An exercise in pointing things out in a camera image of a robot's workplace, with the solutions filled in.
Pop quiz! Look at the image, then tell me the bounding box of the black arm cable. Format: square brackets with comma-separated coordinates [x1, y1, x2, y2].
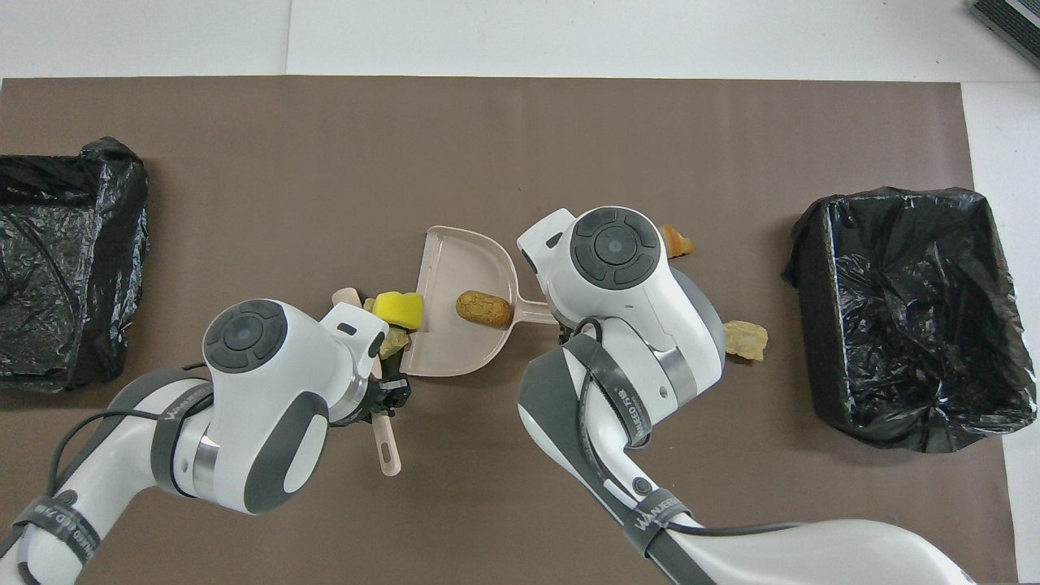
[0, 362, 212, 585]
[569, 317, 801, 537]

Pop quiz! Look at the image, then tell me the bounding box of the pale pastry piece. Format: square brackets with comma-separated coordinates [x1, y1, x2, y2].
[723, 320, 769, 362]

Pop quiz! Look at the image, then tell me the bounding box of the dark grey ribbed box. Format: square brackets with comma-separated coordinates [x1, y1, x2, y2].
[969, 0, 1040, 69]

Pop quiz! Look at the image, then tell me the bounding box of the beige striped bread chunk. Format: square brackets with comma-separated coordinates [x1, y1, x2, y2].
[363, 297, 411, 361]

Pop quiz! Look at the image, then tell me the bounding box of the pink plastic dustpan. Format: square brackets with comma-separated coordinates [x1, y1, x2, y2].
[398, 226, 561, 379]

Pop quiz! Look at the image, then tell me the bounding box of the yellow and green sponge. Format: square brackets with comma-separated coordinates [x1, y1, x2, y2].
[371, 290, 425, 332]

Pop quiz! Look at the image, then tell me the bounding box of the brown table mat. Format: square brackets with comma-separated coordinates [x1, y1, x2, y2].
[0, 76, 1021, 585]

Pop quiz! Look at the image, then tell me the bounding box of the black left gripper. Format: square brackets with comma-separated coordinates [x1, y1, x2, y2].
[329, 378, 413, 427]

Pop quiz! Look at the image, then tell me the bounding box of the black bag-lined bin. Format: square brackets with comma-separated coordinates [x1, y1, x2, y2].
[0, 136, 152, 394]
[782, 186, 1038, 454]

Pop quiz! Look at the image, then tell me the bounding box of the beige hand brush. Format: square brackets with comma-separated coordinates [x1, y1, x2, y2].
[329, 286, 403, 478]

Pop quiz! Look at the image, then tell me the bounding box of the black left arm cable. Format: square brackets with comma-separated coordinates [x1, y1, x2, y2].
[0, 362, 212, 585]

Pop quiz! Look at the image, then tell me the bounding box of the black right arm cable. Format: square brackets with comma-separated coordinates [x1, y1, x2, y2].
[569, 317, 801, 537]

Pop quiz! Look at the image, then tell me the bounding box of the brown oval bread roll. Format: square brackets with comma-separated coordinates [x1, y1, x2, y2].
[455, 290, 514, 329]

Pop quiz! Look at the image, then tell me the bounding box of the orange glazed croissant piece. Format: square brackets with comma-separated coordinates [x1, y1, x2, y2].
[660, 224, 696, 259]

